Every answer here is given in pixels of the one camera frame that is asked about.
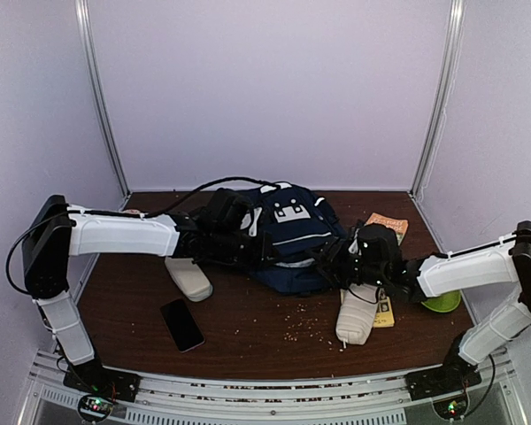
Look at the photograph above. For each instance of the orange green paperback book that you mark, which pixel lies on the orange green paperback book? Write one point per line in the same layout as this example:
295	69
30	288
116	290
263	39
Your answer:
399	226

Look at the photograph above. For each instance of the navy blue student backpack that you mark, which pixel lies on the navy blue student backpack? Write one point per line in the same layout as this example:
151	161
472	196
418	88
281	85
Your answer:
298	221

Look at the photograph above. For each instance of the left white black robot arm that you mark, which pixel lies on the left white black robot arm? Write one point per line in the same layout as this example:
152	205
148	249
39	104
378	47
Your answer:
224	231

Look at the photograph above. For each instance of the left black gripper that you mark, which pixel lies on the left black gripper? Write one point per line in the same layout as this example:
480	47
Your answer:
260	258

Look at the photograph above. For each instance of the beige hard glasses case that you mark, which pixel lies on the beige hard glasses case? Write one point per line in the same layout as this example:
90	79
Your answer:
189	278

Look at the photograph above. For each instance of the black smartphone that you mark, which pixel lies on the black smartphone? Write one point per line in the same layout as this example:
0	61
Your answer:
181	325

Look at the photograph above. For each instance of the beige fabric pencil pouch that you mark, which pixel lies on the beige fabric pencil pouch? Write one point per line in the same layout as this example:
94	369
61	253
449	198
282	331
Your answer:
356	315

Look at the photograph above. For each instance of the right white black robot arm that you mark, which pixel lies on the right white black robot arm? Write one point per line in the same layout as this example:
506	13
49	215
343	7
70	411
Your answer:
372	255

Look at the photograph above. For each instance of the left aluminium frame post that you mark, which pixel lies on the left aluminium frame post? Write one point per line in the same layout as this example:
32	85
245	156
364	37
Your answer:
87	40

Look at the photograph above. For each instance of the yellow paperback booklet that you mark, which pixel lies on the yellow paperback booklet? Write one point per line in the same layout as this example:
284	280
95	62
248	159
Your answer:
384	317

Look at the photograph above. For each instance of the right aluminium frame post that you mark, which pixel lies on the right aluminium frame post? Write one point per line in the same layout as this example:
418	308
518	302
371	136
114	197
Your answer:
444	86

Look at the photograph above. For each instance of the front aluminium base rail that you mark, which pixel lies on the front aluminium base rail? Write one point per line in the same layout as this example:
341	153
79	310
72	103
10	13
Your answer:
384	398

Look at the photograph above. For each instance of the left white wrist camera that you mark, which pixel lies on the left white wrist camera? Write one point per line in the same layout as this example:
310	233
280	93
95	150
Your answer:
251	220

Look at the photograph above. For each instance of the aluminium frame post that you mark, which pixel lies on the aluminium frame post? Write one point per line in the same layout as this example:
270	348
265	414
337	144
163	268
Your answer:
87	40
444	86

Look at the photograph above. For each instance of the lime green plate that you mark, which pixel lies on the lime green plate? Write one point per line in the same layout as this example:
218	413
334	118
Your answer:
445	303

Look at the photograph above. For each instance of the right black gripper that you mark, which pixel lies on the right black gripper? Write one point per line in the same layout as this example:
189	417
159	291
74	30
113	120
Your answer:
333	253

